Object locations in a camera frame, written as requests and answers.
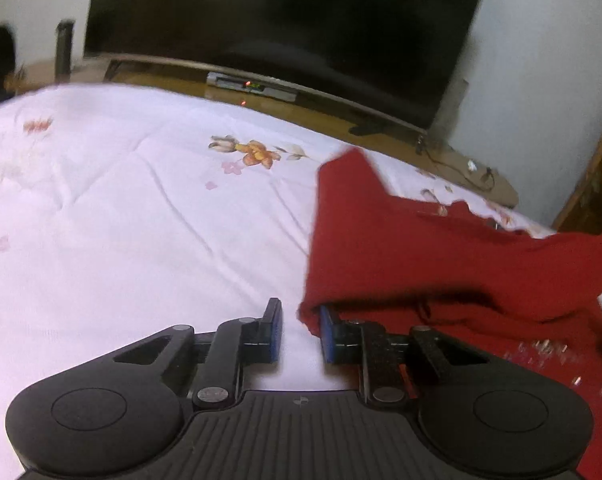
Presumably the black cable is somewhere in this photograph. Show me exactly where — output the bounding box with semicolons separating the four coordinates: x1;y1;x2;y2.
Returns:
415;135;496;194

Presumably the wooden television stand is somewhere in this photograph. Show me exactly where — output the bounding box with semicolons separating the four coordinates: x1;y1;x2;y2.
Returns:
6;52;520;208

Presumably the brown wooden door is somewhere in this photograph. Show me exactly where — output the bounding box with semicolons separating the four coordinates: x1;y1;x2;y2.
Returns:
551;105;602;241

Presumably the black flat-screen television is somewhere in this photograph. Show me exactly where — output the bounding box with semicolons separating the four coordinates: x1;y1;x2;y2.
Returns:
83;0;496;136

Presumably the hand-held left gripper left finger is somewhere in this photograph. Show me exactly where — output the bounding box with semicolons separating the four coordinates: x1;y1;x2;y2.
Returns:
112;298;284;409

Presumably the white floral bed blanket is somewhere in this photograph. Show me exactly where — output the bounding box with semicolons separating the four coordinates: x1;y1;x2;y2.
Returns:
0;82;602;480

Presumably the silver set-top box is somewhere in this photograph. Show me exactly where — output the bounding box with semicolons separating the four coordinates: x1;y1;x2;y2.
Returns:
206;72;298;102

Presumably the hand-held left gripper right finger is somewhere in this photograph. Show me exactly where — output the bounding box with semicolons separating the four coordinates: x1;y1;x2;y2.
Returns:
319;304;488;405

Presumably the black thermos bottle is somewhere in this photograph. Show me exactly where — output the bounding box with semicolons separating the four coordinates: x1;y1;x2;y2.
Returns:
55;19;76;81

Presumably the red knit garment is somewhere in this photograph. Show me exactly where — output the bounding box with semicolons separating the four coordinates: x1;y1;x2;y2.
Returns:
297;147;602;480

